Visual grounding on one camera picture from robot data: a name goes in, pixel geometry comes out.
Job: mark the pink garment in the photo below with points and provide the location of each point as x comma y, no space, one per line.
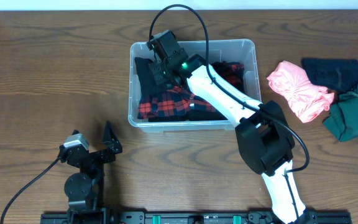
305,99

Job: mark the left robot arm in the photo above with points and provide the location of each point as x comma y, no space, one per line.
85,189

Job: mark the dark navy folded garment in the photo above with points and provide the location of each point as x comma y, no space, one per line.
340,75

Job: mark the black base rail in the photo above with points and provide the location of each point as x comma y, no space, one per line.
162,218

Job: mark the clear plastic storage container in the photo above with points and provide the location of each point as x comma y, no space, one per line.
250,84

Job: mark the black garment with grey stripe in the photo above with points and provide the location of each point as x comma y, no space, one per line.
148,85

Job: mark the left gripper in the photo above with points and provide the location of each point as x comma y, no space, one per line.
112,149

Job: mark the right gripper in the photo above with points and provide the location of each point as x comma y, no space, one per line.
154,67

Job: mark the red plaid flannel shirt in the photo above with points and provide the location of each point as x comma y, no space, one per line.
178,101

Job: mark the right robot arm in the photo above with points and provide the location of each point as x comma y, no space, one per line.
264,139

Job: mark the dark green folded garment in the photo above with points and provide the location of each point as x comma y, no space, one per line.
342,121

